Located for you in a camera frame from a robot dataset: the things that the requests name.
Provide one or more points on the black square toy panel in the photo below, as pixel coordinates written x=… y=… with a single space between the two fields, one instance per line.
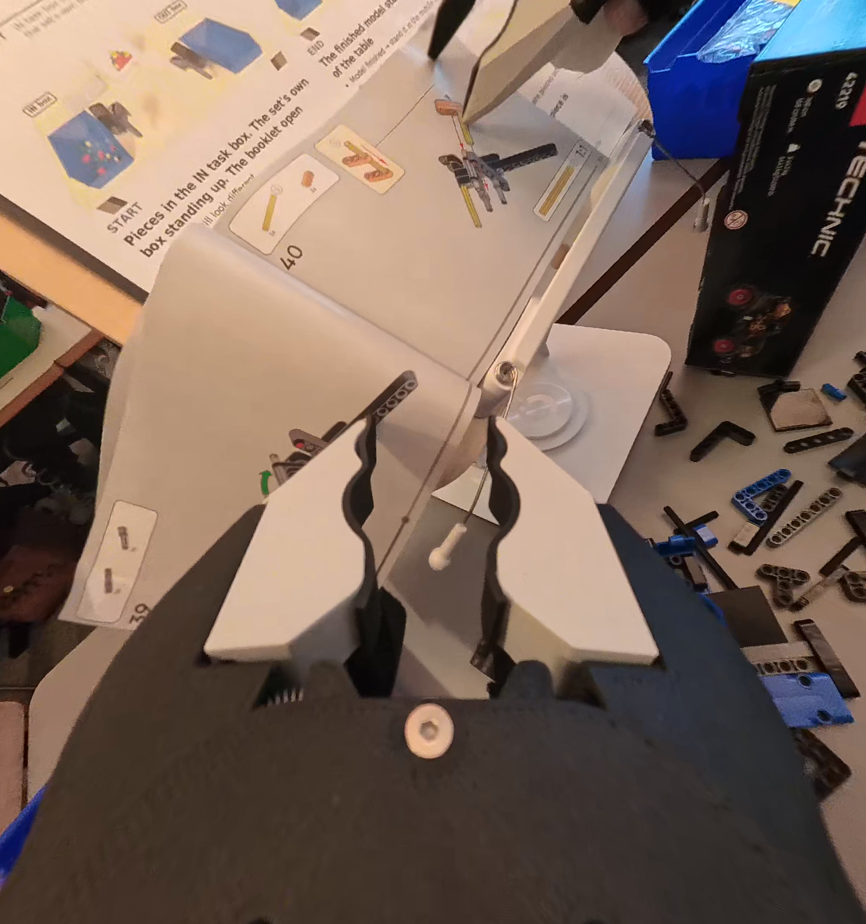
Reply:
x=797 y=408

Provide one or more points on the person's right hand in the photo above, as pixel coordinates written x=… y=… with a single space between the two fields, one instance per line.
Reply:
x=626 y=14

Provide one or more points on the crumpled shiny plastic bag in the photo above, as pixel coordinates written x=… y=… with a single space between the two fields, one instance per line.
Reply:
x=743 y=29

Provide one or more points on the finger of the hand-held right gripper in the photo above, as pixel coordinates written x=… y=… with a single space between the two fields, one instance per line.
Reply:
x=451 y=25
x=541 y=36

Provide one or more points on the black thin toy beam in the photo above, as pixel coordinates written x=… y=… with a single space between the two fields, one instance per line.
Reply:
x=819 y=440

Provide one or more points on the blue angled toy beam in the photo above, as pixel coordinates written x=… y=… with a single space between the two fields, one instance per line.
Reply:
x=754 y=494

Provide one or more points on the brown bag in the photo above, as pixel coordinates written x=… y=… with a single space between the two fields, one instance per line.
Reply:
x=21 y=570

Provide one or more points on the pile of black toy beams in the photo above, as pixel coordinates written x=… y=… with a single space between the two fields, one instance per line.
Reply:
x=721 y=437

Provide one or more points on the grey long toy beam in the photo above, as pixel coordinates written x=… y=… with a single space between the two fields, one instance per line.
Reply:
x=805 y=516

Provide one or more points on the grey background desk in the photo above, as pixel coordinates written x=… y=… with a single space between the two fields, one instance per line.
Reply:
x=35 y=390

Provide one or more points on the white book stand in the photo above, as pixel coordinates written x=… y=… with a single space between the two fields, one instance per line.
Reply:
x=620 y=375

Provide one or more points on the toy truck set box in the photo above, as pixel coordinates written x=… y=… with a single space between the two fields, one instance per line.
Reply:
x=786 y=216

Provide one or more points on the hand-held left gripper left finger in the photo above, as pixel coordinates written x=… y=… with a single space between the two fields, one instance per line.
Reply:
x=288 y=563

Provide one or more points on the green storage bin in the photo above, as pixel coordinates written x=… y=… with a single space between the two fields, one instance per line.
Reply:
x=7 y=346

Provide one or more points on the blue flat toy panel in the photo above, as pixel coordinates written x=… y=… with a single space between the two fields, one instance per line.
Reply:
x=808 y=700

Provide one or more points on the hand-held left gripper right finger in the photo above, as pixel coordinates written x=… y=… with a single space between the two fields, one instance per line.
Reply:
x=577 y=577

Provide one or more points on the toy instruction booklet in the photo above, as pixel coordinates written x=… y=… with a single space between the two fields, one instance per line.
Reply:
x=259 y=325

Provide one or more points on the blue toy pin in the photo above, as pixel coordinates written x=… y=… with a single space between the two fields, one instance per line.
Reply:
x=833 y=393

